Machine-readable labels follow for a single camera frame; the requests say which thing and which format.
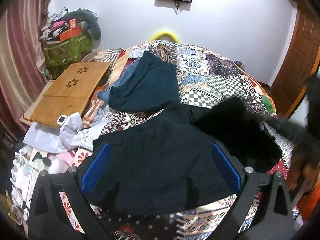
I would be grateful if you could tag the wooden lap desk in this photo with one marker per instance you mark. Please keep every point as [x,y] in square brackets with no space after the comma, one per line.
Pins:
[69,93]

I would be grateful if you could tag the small white device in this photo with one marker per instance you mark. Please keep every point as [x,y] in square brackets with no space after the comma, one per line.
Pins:
[61,119]

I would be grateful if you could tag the striped maroon curtain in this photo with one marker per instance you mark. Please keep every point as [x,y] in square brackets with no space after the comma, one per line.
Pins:
[22,60]

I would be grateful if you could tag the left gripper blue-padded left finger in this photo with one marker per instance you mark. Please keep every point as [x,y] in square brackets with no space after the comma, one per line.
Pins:
[92,168]

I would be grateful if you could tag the green fabric bag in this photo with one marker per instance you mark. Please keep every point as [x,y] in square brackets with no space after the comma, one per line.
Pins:
[69,51]

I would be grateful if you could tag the white crumpled cloth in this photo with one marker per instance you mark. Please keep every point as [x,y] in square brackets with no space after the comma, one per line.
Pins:
[56,140]

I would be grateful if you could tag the folded blue jeans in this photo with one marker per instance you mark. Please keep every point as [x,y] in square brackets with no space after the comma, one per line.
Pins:
[128,71]

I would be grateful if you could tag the orange box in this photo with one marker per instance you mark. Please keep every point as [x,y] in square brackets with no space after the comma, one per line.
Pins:
[69,34]

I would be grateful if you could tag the patchwork patterned bedsheet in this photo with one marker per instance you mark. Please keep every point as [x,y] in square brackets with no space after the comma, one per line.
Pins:
[204,79]

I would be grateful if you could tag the folded dark teal garment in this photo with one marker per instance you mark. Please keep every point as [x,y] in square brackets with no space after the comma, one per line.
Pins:
[152,86]

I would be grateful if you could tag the wooden door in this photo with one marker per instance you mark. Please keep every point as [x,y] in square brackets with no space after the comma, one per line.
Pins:
[301,60]

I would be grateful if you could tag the yellow round object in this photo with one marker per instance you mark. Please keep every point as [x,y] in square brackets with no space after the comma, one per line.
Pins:
[164,33]

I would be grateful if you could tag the black pants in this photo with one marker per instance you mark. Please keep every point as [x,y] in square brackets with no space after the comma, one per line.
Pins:
[165,165]

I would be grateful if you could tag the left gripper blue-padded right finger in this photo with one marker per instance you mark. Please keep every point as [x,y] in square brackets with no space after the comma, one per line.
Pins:
[228,166]

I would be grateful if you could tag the right hand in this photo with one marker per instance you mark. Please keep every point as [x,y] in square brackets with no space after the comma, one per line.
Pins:
[301,165]

